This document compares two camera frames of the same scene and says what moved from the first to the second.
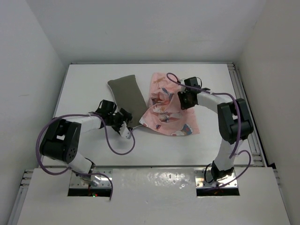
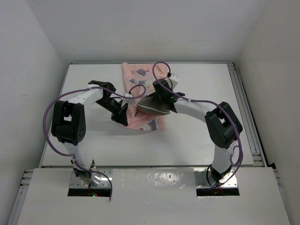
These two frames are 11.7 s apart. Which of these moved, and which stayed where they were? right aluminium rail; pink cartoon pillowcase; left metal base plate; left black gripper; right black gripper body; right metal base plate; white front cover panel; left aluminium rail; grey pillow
Moved: pink cartoon pillowcase; left black gripper; right black gripper body; grey pillow
Stayed: left metal base plate; right aluminium rail; white front cover panel; left aluminium rail; right metal base plate
